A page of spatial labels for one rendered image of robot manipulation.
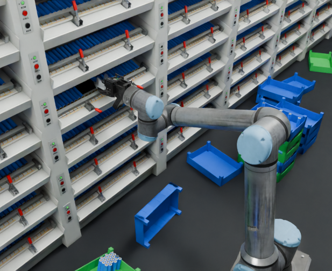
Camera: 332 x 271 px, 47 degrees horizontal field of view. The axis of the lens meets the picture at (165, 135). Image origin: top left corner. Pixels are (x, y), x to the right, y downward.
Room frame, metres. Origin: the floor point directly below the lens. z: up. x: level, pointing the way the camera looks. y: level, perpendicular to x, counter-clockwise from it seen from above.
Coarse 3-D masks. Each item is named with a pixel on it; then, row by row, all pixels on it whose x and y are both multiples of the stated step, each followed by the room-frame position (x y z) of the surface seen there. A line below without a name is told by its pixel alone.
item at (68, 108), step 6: (132, 72) 1.72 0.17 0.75; (138, 72) 1.73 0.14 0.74; (126, 78) 1.66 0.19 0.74; (90, 96) 1.49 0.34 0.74; (96, 96) 1.52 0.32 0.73; (78, 102) 1.44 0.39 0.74; (84, 102) 1.46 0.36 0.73; (66, 108) 1.39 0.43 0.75; (72, 108) 1.41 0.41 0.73; (60, 114) 1.36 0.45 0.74; (66, 114) 1.37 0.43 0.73
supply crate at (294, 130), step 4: (260, 100) 2.04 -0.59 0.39; (264, 100) 2.04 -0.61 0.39; (260, 104) 2.03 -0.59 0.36; (268, 104) 2.02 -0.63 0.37; (252, 108) 1.97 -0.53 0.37; (256, 108) 2.00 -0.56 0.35; (276, 108) 1.98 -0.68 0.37; (284, 112) 1.94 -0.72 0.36; (288, 112) 1.92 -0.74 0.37; (292, 116) 1.91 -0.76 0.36; (296, 116) 1.89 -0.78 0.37; (304, 116) 1.85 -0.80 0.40; (292, 120) 1.90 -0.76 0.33; (296, 120) 1.89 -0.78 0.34; (300, 120) 1.87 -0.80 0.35; (304, 120) 1.84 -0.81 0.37; (292, 124) 1.87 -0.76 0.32; (300, 124) 1.80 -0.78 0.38; (304, 124) 1.84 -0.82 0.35; (292, 128) 1.83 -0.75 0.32; (296, 128) 1.76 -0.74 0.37; (300, 128) 1.81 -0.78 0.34; (292, 132) 1.72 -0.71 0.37; (296, 132) 1.77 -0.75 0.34; (292, 136) 1.73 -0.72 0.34; (288, 140) 1.71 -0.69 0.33
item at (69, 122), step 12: (132, 60) 1.83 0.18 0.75; (144, 60) 1.80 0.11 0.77; (156, 72) 1.75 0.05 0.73; (144, 84) 1.70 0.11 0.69; (84, 96) 1.51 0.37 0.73; (108, 96) 1.55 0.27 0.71; (84, 108) 1.44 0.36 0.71; (108, 108) 1.52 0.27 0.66; (60, 120) 1.34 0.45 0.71; (72, 120) 1.36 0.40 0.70; (84, 120) 1.41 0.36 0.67
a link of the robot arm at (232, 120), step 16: (176, 112) 1.40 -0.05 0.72; (192, 112) 1.35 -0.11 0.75; (208, 112) 1.30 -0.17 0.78; (224, 112) 1.26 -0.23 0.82; (240, 112) 1.22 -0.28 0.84; (256, 112) 1.16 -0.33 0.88; (272, 112) 1.11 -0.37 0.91; (208, 128) 1.29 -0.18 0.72; (224, 128) 1.23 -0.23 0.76; (240, 128) 1.18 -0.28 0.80; (288, 128) 1.05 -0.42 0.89
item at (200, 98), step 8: (208, 80) 2.32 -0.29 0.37; (216, 80) 2.33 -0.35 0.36; (200, 88) 2.22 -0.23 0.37; (208, 88) 2.27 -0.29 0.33; (216, 88) 2.30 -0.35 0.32; (184, 96) 2.11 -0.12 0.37; (192, 96) 2.13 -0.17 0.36; (200, 96) 2.17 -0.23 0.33; (208, 96) 2.17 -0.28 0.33; (216, 96) 2.26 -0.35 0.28; (184, 104) 2.07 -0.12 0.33; (192, 104) 2.09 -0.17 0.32; (200, 104) 2.11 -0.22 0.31; (168, 128) 1.85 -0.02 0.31
